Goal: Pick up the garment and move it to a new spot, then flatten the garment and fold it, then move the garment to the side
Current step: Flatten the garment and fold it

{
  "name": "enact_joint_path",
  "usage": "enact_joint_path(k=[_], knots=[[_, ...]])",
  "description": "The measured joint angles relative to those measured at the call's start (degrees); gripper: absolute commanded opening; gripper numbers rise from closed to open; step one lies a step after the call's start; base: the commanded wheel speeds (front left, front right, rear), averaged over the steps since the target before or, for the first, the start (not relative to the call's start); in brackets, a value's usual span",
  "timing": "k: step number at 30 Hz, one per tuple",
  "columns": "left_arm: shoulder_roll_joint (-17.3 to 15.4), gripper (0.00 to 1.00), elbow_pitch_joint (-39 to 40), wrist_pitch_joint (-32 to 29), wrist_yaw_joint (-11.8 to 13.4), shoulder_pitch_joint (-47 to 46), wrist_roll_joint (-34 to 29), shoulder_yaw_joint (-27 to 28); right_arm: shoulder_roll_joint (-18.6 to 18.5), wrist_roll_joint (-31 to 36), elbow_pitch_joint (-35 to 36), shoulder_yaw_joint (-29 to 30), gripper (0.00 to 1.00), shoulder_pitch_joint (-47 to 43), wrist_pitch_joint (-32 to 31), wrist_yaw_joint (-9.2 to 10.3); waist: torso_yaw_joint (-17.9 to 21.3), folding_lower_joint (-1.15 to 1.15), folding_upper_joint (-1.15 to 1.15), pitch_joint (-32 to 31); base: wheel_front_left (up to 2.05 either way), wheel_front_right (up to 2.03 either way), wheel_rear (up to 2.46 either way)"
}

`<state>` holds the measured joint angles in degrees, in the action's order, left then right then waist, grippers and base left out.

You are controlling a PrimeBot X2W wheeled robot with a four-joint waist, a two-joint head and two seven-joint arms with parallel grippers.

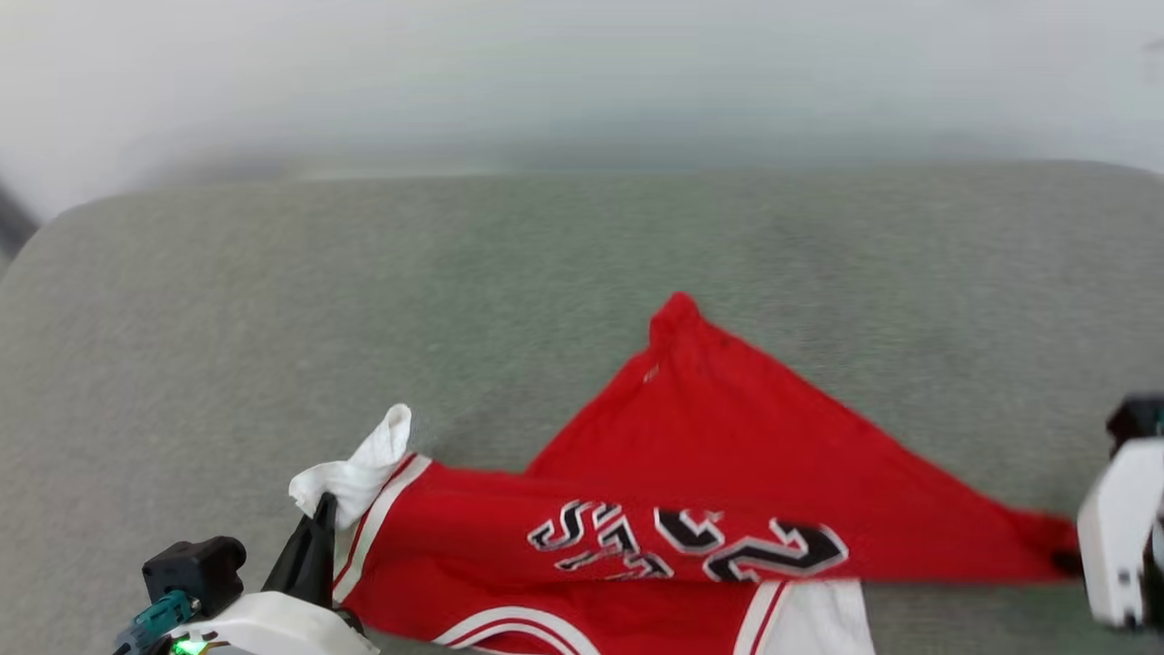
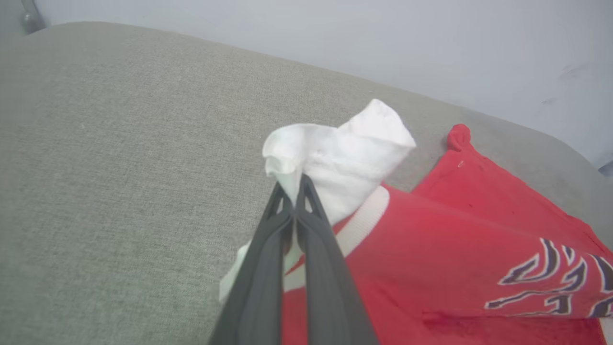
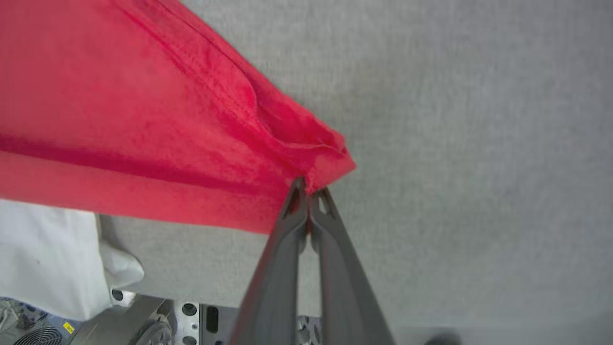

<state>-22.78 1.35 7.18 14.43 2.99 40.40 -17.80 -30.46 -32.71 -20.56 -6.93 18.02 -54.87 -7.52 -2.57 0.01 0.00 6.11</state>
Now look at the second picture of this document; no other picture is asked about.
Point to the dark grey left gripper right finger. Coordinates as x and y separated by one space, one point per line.
328 287

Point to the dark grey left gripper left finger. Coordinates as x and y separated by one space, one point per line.
258 287

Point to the red and white garment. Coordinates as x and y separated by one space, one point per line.
431 249

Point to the grey metal wall rail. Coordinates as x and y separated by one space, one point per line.
31 19

